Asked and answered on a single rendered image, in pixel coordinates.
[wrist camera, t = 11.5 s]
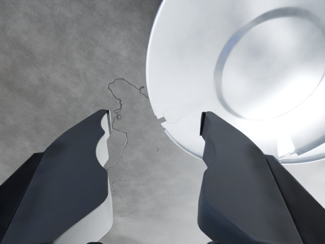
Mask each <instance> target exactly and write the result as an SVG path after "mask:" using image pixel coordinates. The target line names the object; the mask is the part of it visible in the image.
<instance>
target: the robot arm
mask: <svg viewBox="0 0 325 244"><path fill-rule="evenodd" d="M109 135H112V125H111V113H110V110H105V109H100V110H98V111H97V112H95V113H93V114H92V115H90V116H89V117H87V118H85V119H84V120H82V121H81V122H79V123H78V124H76V125H74V126H73V127H71V128H70V129H68V130H67V131H66V132H64V133H63V134H62V135H60V136H59V137H58V138H57V139H56V140H55V141H53V142H52V143H51V144H50V145H49V146H48V147H47V148H46V149H45V150H44V151H43V152H37V153H34V154H33V155H32V156H31V157H30V158H29V159H28V160H27V161H26V162H25V163H23V164H22V165H21V166H20V167H19V168H18V169H17V170H16V171H15V172H14V173H13V174H12V175H11V176H10V177H9V178H8V179H7V180H6V181H5V182H4V183H3V184H2V185H0V244H103V243H101V242H97V241H98V240H100V239H101V238H102V237H103V236H104V235H105V234H106V233H107V232H108V231H109V230H110V229H111V227H112V224H113V209H112V197H111V191H110V184H109V178H108V172H107V170H106V169H105V168H104V165H105V163H106V162H107V160H108V158H109V157H108V150H107V143H106V140H107V139H108V138H109ZM199 136H202V138H203V140H204V141H205V146H204V152H203V158H202V159H203V161H204V163H205V164H206V166H207V169H206V170H205V171H204V175H203V180H202V185H201V190H200V195H199V200H198V215H197V224H198V227H199V229H200V230H201V231H202V232H203V233H204V234H205V235H206V236H207V237H208V238H210V239H211V240H212V241H211V242H208V243H207V244H325V208H324V207H323V206H322V205H321V204H320V203H319V202H318V201H317V200H316V199H315V198H314V197H313V196H312V195H311V194H310V193H309V192H308V191H307V190H306V189H305V188H304V187H303V186H302V185H301V184H300V183H299V182H298V180H297V179H296V178H295V177H294V176H293V175H292V174H291V173H290V172H289V171H288V170H287V169H286V168H285V167H284V166H283V165H282V164H281V163H280V162H279V161H278V160H277V159H276V158H275V157H274V156H273V155H269V154H264V153H263V152H262V150H261V149H260V148H259V147H258V146H257V145H256V144H255V143H254V142H253V141H252V140H251V139H250V138H249V137H247V136H246V135H245V134H244V133H242V132H241V131H240V130H238V129H237V128H235V127H234V126H232V125H231V124H230V123H228V122H227V121H225V120H224V119H222V118H221V117H219V116H218V115H217V114H215V113H214V112H212V111H206V112H202V114H201V121H200V135H199Z"/></svg>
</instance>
